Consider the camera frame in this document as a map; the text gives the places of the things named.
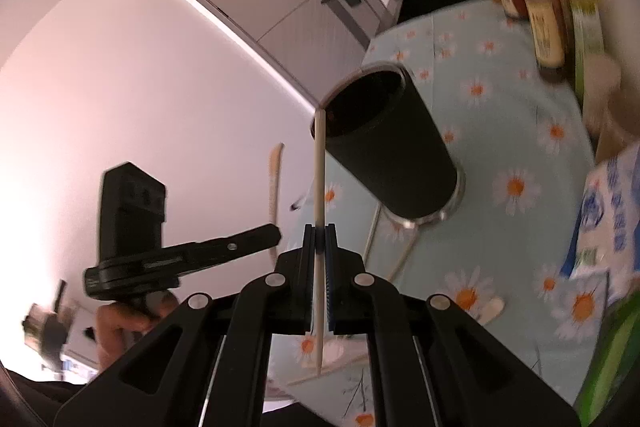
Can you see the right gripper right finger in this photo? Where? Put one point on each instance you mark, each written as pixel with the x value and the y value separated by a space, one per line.
pixel 431 364

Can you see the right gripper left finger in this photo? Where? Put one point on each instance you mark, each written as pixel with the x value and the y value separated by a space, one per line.
pixel 206 364

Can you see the cream ceramic spoon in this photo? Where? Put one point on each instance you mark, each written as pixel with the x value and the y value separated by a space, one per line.
pixel 492 309

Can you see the person left hand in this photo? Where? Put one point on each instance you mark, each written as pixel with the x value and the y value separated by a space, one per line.
pixel 113 321

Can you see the green sugar bag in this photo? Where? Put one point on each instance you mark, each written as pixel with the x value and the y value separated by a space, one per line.
pixel 610 392

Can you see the blue white salt bag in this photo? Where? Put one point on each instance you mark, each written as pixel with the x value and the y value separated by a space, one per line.
pixel 606 234

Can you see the daisy print tablecloth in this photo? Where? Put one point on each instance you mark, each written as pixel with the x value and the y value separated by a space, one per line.
pixel 525 156

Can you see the black cylindrical utensil holder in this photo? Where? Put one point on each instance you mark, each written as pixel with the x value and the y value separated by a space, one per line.
pixel 380 130

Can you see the beige lidded jar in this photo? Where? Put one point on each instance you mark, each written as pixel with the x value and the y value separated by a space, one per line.
pixel 602 75

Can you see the green label bottle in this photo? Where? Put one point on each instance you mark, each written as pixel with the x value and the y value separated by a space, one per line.
pixel 588 38

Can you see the dark soy sauce bottle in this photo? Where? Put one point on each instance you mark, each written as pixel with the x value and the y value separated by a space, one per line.
pixel 546 21

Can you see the black tracker camera box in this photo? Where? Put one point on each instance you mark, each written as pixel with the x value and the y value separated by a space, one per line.
pixel 132 212

